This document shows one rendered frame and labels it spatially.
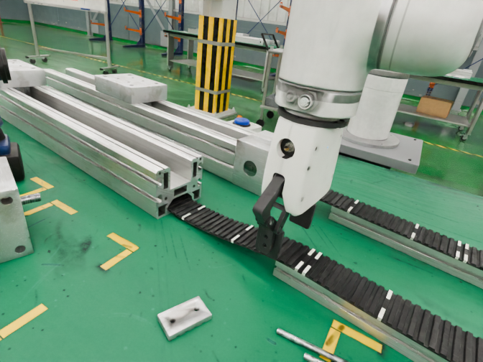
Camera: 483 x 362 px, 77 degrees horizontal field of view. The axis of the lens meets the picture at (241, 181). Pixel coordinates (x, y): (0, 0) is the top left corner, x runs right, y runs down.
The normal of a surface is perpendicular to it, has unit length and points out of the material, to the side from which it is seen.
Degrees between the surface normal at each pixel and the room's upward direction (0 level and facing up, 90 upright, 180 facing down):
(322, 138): 85
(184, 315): 0
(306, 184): 89
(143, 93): 90
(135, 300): 0
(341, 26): 92
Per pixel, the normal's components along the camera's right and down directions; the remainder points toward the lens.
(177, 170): -0.60, 0.30
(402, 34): -0.50, 0.57
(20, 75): 0.79, 0.37
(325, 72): -0.22, 0.43
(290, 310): 0.12, -0.88
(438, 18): -0.40, 0.28
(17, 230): 0.64, 0.42
